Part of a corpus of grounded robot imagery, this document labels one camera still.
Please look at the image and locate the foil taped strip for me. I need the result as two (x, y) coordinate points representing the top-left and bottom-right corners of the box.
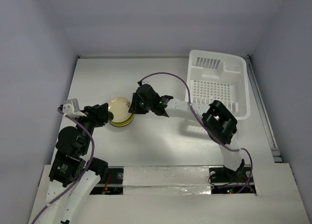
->
(122, 166), (212, 196)

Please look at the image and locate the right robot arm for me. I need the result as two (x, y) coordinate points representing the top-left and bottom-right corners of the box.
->
(129, 84), (245, 181)

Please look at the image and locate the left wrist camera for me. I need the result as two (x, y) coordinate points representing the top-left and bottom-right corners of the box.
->
(59, 99), (87, 118)

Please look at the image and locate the cream floral plate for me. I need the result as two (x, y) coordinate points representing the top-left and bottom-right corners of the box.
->
(108, 97), (132, 123)

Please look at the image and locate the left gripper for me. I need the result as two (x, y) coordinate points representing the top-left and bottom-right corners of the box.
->
(73, 102), (109, 153)

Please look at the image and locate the lime green plate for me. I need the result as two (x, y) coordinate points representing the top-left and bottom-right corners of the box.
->
(108, 114), (135, 127)

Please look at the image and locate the yellow patterned dark plate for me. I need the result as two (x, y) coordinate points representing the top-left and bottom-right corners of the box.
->
(109, 122), (131, 127)

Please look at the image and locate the white plastic dish rack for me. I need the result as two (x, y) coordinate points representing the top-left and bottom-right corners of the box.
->
(187, 50), (250, 120)

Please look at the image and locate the aluminium rail right side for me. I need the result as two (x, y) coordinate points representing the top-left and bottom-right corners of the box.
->
(244, 57), (283, 163)

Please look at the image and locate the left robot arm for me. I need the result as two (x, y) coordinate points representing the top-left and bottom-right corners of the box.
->
(32, 99), (113, 224)

